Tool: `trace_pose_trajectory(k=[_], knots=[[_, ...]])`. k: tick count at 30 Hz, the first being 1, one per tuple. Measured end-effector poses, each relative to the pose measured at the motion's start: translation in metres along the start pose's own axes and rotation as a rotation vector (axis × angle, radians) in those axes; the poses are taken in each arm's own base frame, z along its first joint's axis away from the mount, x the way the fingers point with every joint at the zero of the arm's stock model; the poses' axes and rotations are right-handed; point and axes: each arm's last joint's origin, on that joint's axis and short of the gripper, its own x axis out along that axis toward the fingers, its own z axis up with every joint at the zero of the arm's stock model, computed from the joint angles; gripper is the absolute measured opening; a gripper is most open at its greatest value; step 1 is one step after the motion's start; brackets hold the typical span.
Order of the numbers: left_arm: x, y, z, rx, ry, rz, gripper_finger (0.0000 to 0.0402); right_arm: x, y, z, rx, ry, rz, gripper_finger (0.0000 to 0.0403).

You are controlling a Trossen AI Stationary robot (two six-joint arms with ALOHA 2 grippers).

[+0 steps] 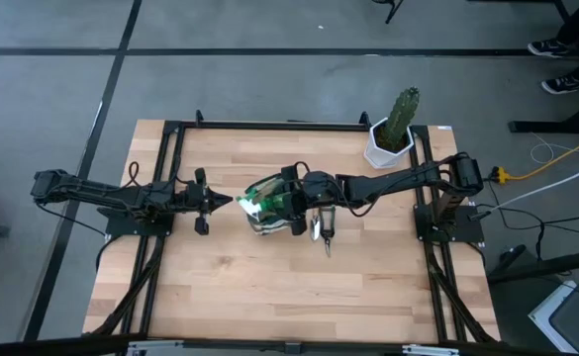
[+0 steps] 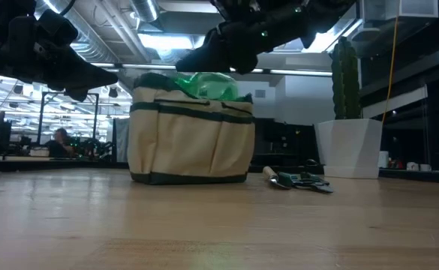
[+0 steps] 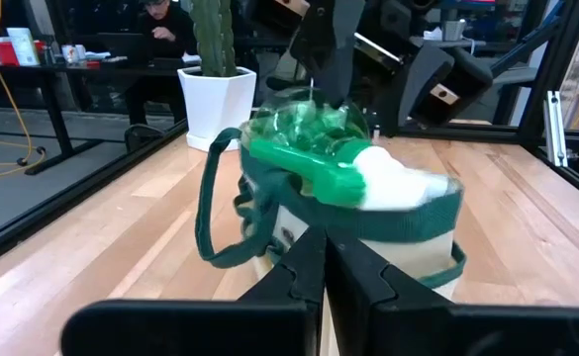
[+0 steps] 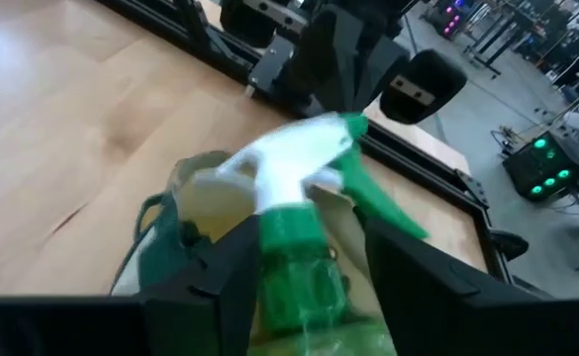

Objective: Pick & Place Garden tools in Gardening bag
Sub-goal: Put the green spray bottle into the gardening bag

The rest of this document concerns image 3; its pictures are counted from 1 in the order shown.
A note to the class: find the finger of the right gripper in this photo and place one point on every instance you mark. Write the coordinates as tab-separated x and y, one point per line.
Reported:
314	39
343	49

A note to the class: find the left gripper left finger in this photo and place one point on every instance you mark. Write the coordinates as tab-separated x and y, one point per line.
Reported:
195	329

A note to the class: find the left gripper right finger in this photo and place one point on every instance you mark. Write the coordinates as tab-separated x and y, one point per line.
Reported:
442	331

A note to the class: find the beige green gardening bag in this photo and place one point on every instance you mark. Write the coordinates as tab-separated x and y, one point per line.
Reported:
408	222

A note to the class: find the green plastic spray bottle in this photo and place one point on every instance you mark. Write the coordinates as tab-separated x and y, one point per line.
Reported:
333	183

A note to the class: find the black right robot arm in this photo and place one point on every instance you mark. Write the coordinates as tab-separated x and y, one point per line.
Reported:
462	74

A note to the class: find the green cactus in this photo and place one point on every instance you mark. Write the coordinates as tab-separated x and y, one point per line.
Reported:
215	39

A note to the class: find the white plant pot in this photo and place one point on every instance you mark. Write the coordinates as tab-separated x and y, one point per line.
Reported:
217	109

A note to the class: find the person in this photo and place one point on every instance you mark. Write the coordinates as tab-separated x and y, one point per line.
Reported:
165	29

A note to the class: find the black laptop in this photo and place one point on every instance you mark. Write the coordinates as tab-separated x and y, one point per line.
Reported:
123	47

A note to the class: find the black chair base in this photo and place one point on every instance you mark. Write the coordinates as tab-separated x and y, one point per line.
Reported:
143	136

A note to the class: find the white mug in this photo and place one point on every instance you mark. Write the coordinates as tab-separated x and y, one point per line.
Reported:
73	53

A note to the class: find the black desk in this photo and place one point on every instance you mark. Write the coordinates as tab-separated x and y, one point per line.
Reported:
51	99

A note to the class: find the white carton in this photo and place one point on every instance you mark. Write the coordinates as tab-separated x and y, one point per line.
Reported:
23	47

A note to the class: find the red container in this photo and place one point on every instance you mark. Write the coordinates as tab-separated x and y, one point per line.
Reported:
7	53

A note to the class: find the silver metal bracket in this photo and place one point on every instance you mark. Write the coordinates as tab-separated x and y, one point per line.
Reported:
557	128

